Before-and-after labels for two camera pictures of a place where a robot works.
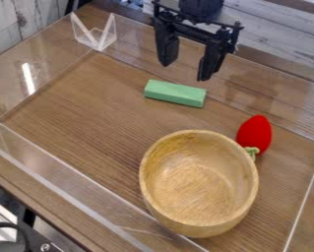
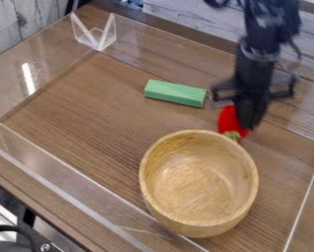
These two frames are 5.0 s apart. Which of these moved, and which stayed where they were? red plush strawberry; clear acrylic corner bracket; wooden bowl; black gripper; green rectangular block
Moved: black gripper; red plush strawberry
Stayed: clear acrylic corner bracket; wooden bowl; green rectangular block
